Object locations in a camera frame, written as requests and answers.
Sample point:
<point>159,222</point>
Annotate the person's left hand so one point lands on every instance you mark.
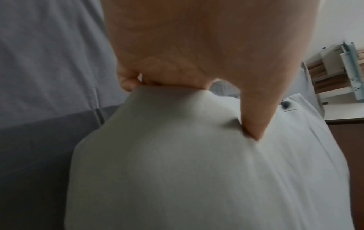
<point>213,40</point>

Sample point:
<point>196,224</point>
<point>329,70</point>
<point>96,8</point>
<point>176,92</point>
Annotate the grey pillowcase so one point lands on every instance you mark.
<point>184,168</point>

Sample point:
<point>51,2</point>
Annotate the dark grey bed sheet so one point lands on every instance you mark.
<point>42,67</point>

